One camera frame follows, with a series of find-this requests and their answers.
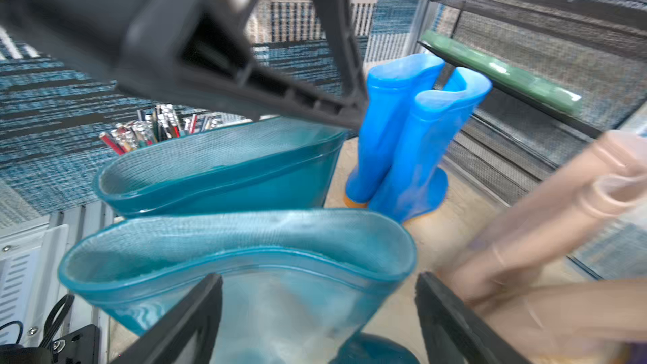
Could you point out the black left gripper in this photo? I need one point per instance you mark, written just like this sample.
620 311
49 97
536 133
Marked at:
148 46

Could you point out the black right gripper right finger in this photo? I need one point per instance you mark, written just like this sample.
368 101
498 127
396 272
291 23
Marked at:
452 332

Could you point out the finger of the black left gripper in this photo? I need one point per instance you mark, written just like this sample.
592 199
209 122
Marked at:
336 20
259 91

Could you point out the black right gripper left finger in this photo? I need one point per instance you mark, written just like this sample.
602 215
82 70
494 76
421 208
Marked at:
187 333

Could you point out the teal boot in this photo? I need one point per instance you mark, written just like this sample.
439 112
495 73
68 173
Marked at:
297 286
274 164

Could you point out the teal boot front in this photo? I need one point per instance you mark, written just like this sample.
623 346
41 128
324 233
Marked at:
297 286

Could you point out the short beige boot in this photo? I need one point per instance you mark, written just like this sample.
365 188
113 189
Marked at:
564 212

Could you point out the blue rain boot upright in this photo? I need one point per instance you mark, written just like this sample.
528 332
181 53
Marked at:
391 87

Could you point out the bundle of pens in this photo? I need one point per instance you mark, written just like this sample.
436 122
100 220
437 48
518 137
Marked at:
161 124

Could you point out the green tray on shelf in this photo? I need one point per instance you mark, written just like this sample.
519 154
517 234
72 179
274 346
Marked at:
542 90

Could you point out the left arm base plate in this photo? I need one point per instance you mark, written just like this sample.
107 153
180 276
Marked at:
80 346

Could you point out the aluminium front rail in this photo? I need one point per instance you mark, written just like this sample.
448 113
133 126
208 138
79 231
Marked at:
30 255

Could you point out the black wire mesh shelf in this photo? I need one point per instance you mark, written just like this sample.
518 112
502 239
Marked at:
563 72

